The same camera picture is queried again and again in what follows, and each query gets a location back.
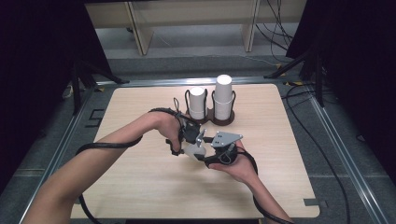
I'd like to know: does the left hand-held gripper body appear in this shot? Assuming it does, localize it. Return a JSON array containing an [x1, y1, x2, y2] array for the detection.
[[165, 119, 207, 157]]

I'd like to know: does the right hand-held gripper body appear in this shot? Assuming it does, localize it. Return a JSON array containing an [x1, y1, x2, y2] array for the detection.
[[210, 131, 244, 165]]

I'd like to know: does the dark brown double cup holder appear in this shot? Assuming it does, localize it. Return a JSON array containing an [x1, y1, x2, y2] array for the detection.
[[184, 88, 236, 127]]

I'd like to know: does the person's left hand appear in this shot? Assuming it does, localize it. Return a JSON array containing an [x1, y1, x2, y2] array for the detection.
[[148, 110, 185, 154]]

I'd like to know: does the person's right hand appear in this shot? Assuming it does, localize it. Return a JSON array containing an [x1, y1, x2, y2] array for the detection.
[[207, 140, 260, 186]]

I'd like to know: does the short stack of white cups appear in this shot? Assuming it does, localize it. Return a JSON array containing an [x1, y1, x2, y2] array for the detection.
[[189, 86, 207, 120]]

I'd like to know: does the tall stack of white cups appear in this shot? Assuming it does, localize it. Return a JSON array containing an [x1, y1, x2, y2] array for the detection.
[[213, 74, 234, 121]]

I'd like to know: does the black tripod stand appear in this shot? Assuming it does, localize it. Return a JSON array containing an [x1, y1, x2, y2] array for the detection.
[[263, 46, 327, 108], [68, 59, 131, 117]]

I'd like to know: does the light wooden shelf unit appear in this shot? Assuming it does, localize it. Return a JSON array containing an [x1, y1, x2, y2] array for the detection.
[[84, 0, 308, 57]]

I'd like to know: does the black curtain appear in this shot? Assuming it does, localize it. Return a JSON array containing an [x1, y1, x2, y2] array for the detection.
[[0, 0, 114, 195], [285, 0, 396, 186]]

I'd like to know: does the left hand-held gripper black cable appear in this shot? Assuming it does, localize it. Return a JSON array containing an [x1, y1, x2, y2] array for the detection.
[[75, 96, 189, 224]]

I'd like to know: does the thin white floor cable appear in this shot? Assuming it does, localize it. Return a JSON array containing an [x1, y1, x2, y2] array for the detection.
[[238, 53, 282, 68]]

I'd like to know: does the long black floor cable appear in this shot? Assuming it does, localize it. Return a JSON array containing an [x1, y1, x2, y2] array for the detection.
[[280, 83, 352, 224]]

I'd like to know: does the bundle of black cables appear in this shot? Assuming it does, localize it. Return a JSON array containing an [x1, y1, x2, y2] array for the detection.
[[255, 0, 296, 53]]

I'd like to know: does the metal floor rail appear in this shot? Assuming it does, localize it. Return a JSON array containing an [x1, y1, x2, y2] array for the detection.
[[18, 81, 98, 224], [306, 86, 390, 224]]

